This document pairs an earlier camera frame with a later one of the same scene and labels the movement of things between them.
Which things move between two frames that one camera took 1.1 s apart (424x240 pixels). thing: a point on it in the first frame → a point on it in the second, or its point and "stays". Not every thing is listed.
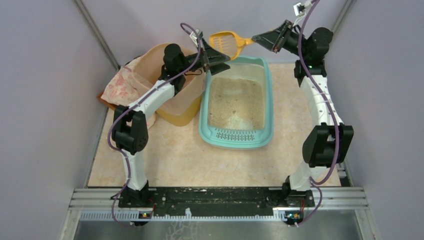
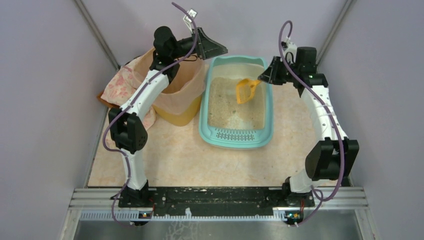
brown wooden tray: (112, 106) stays
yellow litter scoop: (229, 43) → (245, 90)
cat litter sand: (235, 103) stays
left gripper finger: (216, 68) → (214, 52)
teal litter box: (236, 110) stays
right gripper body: (282, 36) → (277, 70)
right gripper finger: (269, 40) → (266, 75)
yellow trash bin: (182, 120) stays
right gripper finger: (272, 35) → (274, 63)
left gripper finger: (213, 56) → (208, 44)
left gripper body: (205, 60) → (199, 42)
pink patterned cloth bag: (123, 89) stays
